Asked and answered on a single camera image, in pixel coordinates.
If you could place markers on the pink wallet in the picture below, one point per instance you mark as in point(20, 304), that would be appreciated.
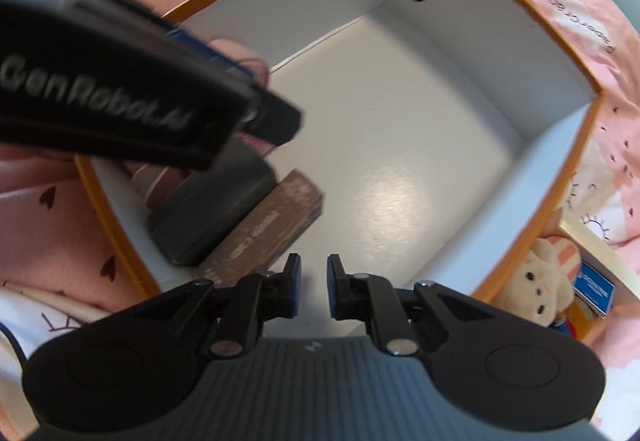
point(165, 183)

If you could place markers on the orange plush doll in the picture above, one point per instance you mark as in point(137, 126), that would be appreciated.
point(580, 321)

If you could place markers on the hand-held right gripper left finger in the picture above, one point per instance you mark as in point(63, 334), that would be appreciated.
point(295, 286)

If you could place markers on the red card box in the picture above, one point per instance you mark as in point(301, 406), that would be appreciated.
point(270, 226)

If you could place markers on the dark grey box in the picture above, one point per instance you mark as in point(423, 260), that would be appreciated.
point(210, 216)

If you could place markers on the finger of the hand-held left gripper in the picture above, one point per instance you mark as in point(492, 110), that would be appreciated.
point(277, 117)
point(215, 55)

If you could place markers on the long white box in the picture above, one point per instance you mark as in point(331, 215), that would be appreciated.
point(607, 253)

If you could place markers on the orange cardboard box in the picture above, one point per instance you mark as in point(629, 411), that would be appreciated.
point(400, 121)

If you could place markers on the cream bunny plush toy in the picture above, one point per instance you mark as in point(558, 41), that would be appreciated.
point(540, 281)

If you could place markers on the pink zip pouch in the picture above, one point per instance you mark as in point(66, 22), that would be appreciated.
point(232, 53)

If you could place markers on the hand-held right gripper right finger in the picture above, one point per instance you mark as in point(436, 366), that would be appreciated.
point(332, 286)

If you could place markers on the blue tag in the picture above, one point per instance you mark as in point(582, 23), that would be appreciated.
point(595, 288)

